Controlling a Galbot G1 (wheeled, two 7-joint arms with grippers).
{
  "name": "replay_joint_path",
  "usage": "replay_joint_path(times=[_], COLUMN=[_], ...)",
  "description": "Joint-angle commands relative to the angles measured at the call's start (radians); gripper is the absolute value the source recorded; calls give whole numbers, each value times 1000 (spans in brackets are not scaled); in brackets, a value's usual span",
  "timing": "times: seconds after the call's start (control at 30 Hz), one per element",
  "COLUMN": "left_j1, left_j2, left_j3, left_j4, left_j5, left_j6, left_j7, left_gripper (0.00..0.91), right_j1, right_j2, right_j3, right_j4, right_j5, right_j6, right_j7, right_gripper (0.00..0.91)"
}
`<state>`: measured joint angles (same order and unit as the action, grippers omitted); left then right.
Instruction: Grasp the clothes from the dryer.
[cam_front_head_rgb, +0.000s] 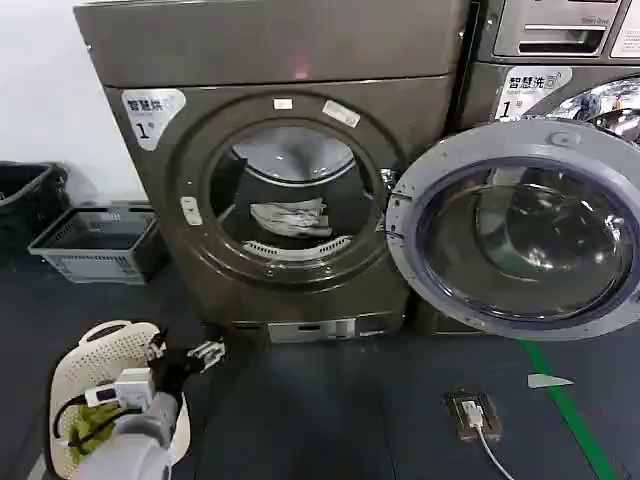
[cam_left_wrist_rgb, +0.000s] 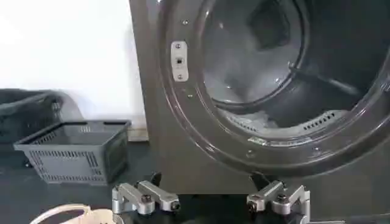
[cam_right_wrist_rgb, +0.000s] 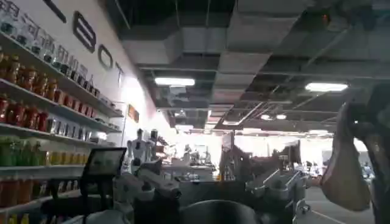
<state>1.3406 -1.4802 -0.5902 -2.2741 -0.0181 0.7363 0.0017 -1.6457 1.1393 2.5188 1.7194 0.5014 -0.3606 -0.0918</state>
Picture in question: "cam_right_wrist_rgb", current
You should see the person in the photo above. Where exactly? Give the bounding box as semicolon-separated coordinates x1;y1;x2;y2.
347;83;390;224

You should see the orange framed wall picture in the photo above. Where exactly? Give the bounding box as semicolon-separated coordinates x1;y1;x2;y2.
127;104;140;124

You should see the black flat monitor on stand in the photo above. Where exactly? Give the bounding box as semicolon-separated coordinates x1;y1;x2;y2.
79;147;128;214

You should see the white shelf rack with goods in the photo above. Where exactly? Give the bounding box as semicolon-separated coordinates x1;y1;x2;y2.
0;0;125;224

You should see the white background desk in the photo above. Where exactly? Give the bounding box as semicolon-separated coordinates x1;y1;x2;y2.
160;163;215;182

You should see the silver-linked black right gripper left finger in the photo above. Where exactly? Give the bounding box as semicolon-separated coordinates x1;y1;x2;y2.
134;160;182;201

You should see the white humanoid robot figure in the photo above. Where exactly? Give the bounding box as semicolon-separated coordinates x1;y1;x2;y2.
125;128;159;174

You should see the rectangular ceiling light panel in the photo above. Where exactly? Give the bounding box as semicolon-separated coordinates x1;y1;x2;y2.
154;77;196;87
305;82;349;93

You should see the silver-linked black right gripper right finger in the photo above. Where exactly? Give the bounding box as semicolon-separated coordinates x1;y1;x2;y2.
244;168;309;205

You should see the dark wall sign lettering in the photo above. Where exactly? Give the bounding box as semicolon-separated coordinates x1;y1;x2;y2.
42;0;125;86

